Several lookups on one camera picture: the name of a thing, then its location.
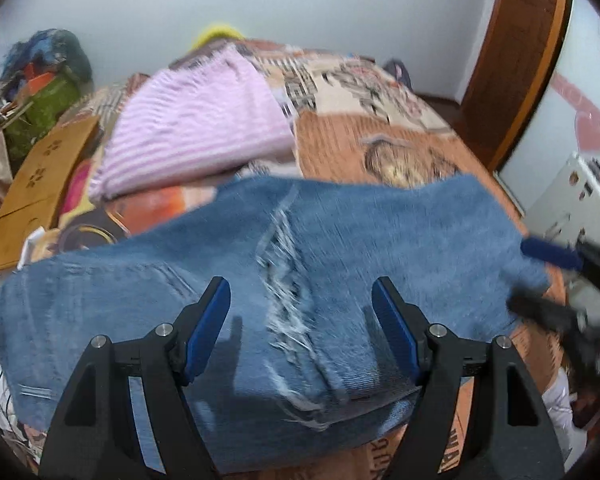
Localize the pink wall sticker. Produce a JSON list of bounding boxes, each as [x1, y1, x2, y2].
[[550, 72, 600, 163]]

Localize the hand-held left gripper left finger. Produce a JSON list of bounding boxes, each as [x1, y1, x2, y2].
[[39, 276, 231, 480]]

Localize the printed blanket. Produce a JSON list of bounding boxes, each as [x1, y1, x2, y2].
[[20, 40, 571, 480]]

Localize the wooden board with flower cutouts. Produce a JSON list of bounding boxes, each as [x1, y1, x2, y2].
[[0, 117, 101, 273]]

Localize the green bag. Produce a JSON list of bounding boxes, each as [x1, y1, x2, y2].
[[2, 77, 81, 148]]

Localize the pink striped cloth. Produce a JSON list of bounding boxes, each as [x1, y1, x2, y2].
[[87, 52, 296, 203]]

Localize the yellow hoop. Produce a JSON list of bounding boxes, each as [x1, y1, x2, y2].
[[192, 21, 246, 48]]

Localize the white cloth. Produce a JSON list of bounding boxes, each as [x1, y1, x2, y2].
[[542, 375, 588, 456]]

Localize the grey bag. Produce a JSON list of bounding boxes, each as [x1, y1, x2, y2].
[[382, 58, 413, 91]]

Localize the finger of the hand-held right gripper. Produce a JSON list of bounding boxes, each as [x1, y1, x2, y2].
[[507, 294, 600, 376], [521, 237, 600, 282]]

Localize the wooden door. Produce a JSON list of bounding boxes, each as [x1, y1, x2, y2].
[[455, 0, 576, 173]]

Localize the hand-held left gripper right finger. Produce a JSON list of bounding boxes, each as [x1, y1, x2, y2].
[[371, 276, 566, 480]]

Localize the blue denim pants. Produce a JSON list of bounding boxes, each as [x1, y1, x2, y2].
[[0, 174, 553, 476]]

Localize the pile of clothes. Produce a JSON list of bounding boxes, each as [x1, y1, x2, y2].
[[0, 27, 93, 91]]

